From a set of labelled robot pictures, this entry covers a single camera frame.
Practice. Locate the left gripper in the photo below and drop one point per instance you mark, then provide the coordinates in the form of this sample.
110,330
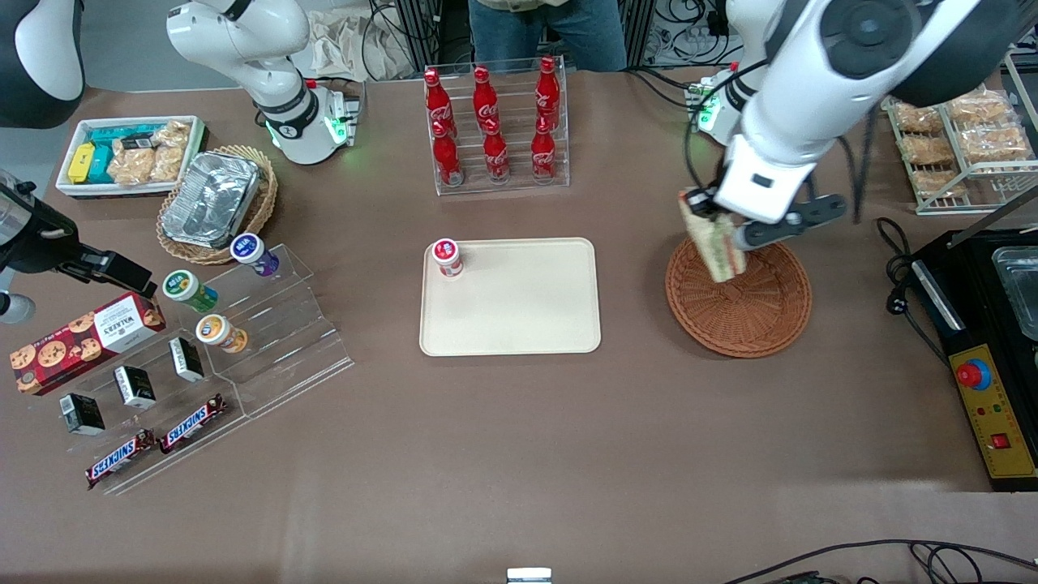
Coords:
704,208

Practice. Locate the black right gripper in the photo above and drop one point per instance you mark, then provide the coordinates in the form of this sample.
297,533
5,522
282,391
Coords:
42,250

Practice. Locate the triangle sandwich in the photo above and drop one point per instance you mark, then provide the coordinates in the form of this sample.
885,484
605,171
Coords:
718,247

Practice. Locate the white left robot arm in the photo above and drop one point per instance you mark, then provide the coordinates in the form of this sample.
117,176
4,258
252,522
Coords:
811,65

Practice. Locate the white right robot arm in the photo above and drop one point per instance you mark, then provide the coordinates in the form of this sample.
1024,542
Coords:
243,32

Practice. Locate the round brown wicker basket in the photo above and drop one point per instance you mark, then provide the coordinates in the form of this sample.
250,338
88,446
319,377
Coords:
754,312

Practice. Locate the aluminium foil tray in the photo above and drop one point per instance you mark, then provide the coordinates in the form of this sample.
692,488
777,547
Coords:
211,199

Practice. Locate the beige plastic tray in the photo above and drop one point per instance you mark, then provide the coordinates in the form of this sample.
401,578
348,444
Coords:
519,308

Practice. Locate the oval light wicker basket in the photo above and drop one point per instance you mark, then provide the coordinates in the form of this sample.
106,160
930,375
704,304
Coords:
263,203

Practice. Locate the red cookie box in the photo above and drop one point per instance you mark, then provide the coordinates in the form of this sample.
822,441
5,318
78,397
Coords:
81,341

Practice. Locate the small black carton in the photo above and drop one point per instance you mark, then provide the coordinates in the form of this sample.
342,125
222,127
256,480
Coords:
186,359
82,414
135,387

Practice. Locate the white plastic snack bin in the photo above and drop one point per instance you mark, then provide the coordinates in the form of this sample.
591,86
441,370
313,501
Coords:
65,182

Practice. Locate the yellow snack box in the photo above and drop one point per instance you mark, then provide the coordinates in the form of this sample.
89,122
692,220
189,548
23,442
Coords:
81,162

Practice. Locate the green yogurt cup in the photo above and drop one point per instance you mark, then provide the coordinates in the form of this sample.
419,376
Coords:
186,289

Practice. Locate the snickers chocolate bar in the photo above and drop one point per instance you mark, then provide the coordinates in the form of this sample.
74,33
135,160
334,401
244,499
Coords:
120,458
192,423

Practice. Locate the cracker snack bag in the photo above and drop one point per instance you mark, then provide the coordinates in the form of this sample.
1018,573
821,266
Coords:
168,162
174,134
131,166

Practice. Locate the teal snack package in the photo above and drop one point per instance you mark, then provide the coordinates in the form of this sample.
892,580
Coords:
113,135

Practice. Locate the red cola bottle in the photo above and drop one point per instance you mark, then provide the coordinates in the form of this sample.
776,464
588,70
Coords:
542,154
548,89
495,154
447,158
438,101
485,97

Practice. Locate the bagged bread pastry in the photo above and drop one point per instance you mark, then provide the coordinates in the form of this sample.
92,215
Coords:
928,150
941,182
918,118
979,108
993,144

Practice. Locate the orange yogurt cup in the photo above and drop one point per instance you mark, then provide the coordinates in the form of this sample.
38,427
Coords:
219,332

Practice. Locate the purple yogurt cup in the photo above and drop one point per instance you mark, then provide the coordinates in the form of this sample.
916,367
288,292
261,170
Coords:
251,251

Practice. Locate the standing person torso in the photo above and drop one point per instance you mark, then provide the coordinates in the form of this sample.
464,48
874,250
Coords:
551,32

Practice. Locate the clear acrylic bottle rack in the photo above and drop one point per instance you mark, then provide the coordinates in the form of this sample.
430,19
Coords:
466,190

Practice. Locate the clear acrylic stepped display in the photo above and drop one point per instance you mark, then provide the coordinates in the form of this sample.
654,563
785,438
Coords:
284,341

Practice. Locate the red lid yogurt cup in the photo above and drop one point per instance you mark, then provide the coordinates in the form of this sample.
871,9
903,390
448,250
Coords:
447,258

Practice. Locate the steel pan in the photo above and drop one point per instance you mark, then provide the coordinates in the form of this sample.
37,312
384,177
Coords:
1020,292

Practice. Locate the yellow black control box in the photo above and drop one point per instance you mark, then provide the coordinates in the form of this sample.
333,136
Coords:
1001,422

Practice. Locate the black equipment rack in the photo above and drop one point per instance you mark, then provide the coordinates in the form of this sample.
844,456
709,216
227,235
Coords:
438,32

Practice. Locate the small silver device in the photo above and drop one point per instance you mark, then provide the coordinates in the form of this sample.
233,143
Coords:
529,576

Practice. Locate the crumpled beige cloth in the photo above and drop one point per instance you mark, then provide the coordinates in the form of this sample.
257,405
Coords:
340,49

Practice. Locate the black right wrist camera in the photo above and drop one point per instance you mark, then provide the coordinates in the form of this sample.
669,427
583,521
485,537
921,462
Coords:
113,272

